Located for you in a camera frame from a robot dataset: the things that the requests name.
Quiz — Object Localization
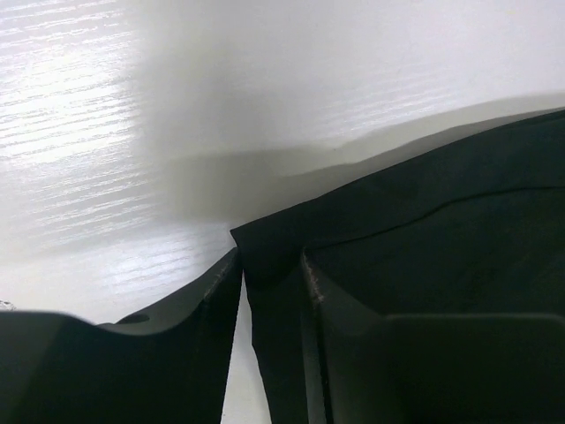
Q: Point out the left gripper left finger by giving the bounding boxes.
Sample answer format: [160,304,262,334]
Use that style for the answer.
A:
[1,251,242,423]

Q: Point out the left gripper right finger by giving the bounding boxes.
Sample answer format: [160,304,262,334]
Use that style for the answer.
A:
[301,257,564,423]

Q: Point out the black shorts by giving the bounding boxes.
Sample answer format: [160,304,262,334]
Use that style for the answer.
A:
[232,111,564,423]

